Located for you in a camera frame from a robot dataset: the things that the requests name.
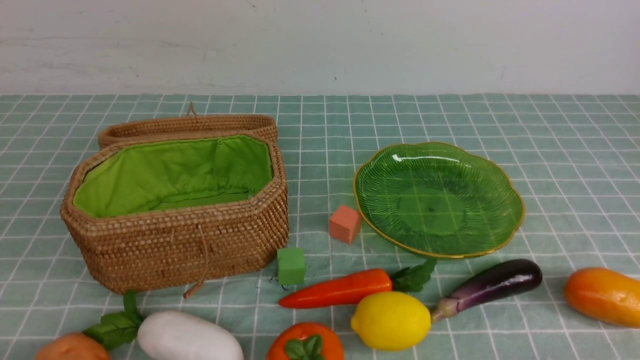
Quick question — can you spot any brown toy potato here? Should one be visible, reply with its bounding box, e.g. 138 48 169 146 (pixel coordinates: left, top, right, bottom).
34 332 111 360

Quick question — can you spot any yellow toy lemon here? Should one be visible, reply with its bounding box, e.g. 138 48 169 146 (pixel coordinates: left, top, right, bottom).
350 291 432 352

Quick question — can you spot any orange yellow toy mango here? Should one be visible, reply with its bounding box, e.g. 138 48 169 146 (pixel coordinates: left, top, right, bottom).
564 267 640 329

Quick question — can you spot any woven wicker basket green lining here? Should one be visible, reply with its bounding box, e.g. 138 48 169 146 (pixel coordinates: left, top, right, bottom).
60 131 290 298

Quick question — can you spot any green foam cube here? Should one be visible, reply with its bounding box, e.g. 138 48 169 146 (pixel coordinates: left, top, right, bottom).
277 247 306 286

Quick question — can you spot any orange toy persimmon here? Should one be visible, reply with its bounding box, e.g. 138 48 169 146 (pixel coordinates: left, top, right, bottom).
266 322 345 360

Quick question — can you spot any green glass leaf plate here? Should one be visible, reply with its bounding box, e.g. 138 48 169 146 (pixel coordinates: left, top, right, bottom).
352 141 526 259

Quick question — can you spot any woven wicker basket lid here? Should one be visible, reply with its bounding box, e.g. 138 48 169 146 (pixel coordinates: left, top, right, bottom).
97 102 279 150

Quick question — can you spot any orange toy carrot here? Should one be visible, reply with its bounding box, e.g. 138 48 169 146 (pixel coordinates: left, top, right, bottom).
278 259 437 309

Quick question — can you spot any purple toy eggplant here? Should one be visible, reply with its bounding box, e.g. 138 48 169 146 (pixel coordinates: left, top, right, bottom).
430 259 543 324

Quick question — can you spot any orange foam cube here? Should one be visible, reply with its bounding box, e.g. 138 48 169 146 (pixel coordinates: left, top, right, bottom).
328 205 362 245

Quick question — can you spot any white toy radish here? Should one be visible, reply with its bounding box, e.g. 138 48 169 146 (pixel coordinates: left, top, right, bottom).
82 291 245 360

